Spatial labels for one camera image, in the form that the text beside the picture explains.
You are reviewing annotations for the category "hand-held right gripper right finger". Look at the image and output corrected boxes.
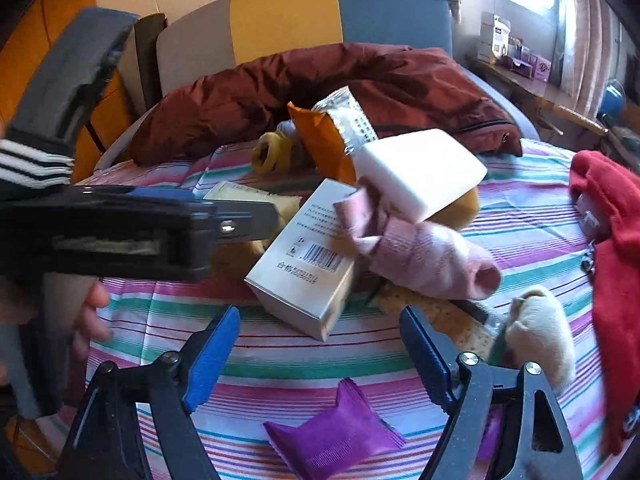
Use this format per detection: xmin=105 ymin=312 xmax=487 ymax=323
xmin=399 ymin=305 xmax=586 ymax=480

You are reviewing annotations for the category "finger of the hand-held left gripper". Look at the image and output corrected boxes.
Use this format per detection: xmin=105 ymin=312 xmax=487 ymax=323
xmin=125 ymin=186 xmax=213 ymax=205
xmin=200 ymin=199 xmax=281 ymax=247

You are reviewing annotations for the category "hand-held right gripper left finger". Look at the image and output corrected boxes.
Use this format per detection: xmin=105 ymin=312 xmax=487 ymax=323
xmin=57 ymin=304 xmax=242 ymax=480

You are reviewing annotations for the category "pale green carton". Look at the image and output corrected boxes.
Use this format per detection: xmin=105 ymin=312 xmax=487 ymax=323
xmin=202 ymin=181 xmax=281 ymax=208

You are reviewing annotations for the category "pink striped sock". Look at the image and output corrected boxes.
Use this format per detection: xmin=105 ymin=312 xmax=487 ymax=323
xmin=332 ymin=180 xmax=502 ymax=302

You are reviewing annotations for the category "person's left hand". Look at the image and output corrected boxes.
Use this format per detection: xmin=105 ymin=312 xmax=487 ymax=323
xmin=71 ymin=280 xmax=112 ymax=361

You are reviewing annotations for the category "cracker packet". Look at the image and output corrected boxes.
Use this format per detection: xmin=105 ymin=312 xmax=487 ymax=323
xmin=372 ymin=285 xmax=506 ymax=361

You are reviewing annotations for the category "silver cardboard box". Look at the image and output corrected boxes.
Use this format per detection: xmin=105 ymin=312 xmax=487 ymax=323
xmin=244 ymin=177 xmax=361 ymax=342

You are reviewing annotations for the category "black white-striped cloth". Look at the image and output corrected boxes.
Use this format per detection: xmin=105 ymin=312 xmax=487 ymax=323
xmin=0 ymin=127 xmax=76 ymax=193

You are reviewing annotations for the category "orange snack packet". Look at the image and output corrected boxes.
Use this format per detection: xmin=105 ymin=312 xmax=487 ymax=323
xmin=286 ymin=85 xmax=378 ymax=186

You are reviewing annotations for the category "purple packet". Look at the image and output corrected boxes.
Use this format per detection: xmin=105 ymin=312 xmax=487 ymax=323
xmin=262 ymin=377 xmax=407 ymax=480

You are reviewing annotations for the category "cream plush toy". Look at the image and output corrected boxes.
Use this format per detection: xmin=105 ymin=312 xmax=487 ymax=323
xmin=500 ymin=284 xmax=577 ymax=396

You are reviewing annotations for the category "yellow sponge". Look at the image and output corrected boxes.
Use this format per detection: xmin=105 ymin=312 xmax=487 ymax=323
xmin=429 ymin=187 xmax=482 ymax=233

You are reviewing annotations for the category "dark grey object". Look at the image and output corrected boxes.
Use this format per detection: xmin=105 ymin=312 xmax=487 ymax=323
xmin=7 ymin=6 xmax=140 ymax=143

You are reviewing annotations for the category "striped tablecloth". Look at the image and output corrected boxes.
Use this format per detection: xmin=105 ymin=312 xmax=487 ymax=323
xmin=75 ymin=137 xmax=640 ymax=480

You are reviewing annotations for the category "white sponge block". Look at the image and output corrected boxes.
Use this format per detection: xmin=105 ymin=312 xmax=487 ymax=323
xmin=360 ymin=128 xmax=488 ymax=223

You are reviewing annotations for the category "multicolour chair back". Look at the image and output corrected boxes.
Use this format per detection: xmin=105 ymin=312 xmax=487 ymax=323
xmin=156 ymin=0 xmax=453 ymax=106

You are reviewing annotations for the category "dark red jacket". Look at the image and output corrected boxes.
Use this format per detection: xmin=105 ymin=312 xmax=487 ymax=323
xmin=130 ymin=42 xmax=523 ymax=167

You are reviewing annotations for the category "red cloth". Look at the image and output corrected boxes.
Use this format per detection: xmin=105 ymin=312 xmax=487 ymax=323
xmin=569 ymin=150 xmax=640 ymax=456

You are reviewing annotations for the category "wooden side desk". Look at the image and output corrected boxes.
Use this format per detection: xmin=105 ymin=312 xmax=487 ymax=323
xmin=465 ymin=52 xmax=608 ymax=136

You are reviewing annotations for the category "white carton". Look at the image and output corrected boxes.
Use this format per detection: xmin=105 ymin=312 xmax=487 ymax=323
xmin=475 ymin=10 xmax=512 ymax=65

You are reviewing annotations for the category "purple box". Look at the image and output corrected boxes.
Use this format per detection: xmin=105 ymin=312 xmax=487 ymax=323
xmin=502 ymin=42 xmax=533 ymax=73

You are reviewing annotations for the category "pink curtain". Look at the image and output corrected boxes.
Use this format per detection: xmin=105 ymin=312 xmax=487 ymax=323
xmin=552 ymin=0 xmax=631 ymax=126

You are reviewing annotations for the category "yellow ring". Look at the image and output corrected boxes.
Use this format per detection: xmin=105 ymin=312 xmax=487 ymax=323
xmin=251 ymin=131 xmax=296 ymax=176

